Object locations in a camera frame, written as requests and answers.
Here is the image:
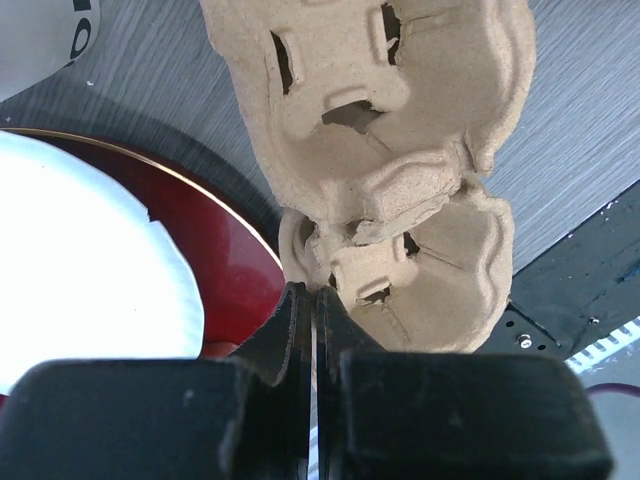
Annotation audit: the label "white slotted cable duct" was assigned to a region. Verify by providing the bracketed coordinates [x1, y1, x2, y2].
[565, 318, 639, 375]

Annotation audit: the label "brown pulp cup carrier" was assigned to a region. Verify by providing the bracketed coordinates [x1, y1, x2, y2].
[201, 1, 536, 353]

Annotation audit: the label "white paper plates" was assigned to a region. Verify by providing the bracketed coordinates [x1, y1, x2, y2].
[1, 132, 205, 394]

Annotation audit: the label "stack of white paper cups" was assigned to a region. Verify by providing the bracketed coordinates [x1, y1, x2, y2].
[0, 0, 101, 101]

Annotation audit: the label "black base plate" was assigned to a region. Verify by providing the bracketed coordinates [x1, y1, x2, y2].
[480, 184, 639, 360]

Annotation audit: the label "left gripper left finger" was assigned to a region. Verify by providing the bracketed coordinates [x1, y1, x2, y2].
[234, 283, 313, 479]

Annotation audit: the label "red round tray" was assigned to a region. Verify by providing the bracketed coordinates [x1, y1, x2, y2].
[14, 133, 284, 358]

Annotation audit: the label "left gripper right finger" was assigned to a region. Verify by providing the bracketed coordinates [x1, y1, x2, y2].
[316, 287, 389, 479]

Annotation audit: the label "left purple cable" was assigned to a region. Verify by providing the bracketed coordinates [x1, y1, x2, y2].
[584, 382, 640, 401]

